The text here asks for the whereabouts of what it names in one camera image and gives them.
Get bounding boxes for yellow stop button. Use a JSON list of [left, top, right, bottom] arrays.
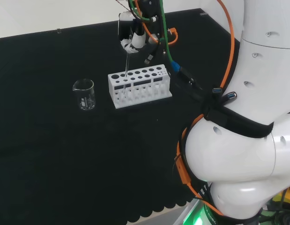
[[272, 182, 290, 208]]

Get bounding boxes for clear glass beaker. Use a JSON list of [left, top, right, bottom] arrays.
[[72, 79, 97, 111]]

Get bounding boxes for black cable with silver plug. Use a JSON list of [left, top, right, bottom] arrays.
[[144, 43, 161, 66]]

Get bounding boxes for black arm strap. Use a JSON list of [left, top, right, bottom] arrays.
[[202, 93, 275, 139]]

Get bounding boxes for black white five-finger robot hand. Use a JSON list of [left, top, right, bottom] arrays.
[[117, 11, 148, 54]]

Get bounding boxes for orange cable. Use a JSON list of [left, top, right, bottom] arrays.
[[134, 0, 237, 217]]

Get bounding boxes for white test tube rack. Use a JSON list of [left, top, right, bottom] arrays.
[[107, 63, 173, 110]]

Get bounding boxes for green cable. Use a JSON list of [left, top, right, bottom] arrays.
[[127, 0, 175, 65]]

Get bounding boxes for blue cable plug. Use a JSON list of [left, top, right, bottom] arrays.
[[171, 60, 182, 73]]

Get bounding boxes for black bench cloth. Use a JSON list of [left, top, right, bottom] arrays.
[[0, 8, 241, 225]]

